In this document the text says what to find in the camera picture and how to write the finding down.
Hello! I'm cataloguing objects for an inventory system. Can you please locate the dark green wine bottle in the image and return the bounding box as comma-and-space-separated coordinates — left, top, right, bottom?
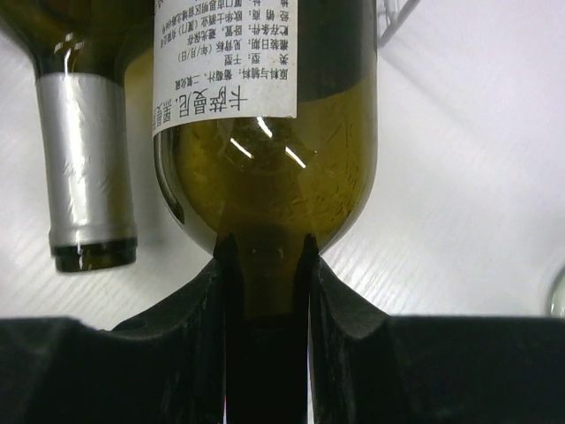
1, 1, 154, 273

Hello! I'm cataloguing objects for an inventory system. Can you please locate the white wire wine rack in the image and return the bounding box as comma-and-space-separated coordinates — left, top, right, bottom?
375, 0, 420, 48

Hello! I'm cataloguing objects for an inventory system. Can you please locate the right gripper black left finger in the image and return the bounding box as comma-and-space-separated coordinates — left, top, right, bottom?
0, 260, 230, 424

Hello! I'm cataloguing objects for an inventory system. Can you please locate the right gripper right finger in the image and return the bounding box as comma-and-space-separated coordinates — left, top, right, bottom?
310, 261, 564, 423

